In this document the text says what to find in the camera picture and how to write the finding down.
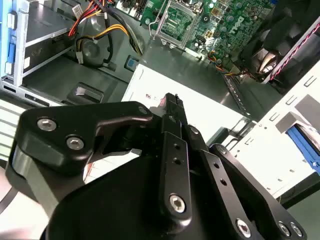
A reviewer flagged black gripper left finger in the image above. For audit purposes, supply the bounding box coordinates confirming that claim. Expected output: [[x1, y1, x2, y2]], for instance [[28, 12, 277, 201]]
[[4, 92, 193, 233]]

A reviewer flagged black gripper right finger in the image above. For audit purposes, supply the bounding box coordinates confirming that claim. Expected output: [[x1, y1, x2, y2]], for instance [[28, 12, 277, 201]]
[[184, 124, 308, 240]]

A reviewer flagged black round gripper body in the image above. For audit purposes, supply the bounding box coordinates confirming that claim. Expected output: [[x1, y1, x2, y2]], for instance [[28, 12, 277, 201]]
[[46, 154, 238, 240]]

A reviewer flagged hard disk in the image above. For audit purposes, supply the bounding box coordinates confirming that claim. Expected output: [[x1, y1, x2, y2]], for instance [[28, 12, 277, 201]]
[[286, 124, 320, 175]]

